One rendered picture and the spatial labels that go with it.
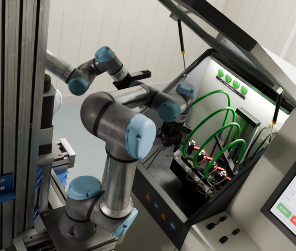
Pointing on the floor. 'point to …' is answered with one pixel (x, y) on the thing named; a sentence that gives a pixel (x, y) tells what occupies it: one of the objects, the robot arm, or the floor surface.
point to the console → (268, 184)
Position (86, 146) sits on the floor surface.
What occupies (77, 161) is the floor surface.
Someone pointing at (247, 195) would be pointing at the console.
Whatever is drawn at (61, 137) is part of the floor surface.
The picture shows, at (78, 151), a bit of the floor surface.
